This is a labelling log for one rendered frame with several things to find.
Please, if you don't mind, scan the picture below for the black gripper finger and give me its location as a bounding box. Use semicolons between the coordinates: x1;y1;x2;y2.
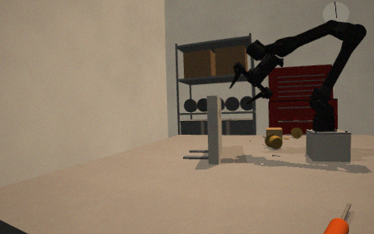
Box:
247;92;266;104
230;69;241;88

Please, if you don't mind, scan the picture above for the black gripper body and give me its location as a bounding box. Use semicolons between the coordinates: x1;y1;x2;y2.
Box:
233;62;273;99

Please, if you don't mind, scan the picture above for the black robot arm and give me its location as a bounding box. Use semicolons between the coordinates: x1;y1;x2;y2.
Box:
246;20;367;132

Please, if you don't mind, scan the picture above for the orange-handled screwdriver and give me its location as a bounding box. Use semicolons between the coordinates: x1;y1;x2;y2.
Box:
323;203;351;234

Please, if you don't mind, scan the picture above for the brass door knob with spindle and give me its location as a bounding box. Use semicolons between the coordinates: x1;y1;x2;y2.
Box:
262;134;283;149

